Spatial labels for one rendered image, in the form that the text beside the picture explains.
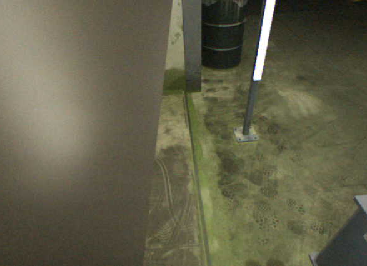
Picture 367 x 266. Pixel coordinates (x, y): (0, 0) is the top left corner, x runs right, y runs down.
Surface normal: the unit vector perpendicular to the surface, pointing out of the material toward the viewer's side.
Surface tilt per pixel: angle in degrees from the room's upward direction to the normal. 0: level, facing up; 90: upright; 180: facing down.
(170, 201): 0
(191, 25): 90
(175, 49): 90
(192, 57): 90
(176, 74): 90
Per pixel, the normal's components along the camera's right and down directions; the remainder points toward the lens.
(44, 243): 0.10, 0.67
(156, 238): -0.05, -0.73
